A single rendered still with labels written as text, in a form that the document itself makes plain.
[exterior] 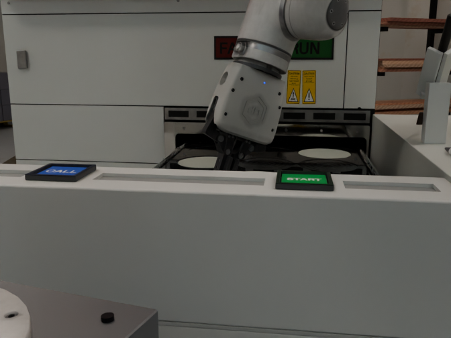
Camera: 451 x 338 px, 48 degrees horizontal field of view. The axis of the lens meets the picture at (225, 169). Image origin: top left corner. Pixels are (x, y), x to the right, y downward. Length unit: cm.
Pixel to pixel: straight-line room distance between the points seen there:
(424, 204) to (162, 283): 26
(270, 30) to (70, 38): 58
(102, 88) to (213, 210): 72
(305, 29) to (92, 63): 60
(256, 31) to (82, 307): 48
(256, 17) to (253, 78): 8
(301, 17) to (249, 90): 12
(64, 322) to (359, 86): 86
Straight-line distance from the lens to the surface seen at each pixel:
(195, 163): 88
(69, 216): 53
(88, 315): 34
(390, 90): 758
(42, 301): 37
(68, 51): 119
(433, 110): 76
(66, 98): 120
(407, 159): 76
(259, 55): 72
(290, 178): 52
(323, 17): 68
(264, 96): 73
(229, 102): 71
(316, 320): 52
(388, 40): 757
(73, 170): 57
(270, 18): 72
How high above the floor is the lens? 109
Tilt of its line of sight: 13 degrees down
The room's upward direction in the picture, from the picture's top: straight up
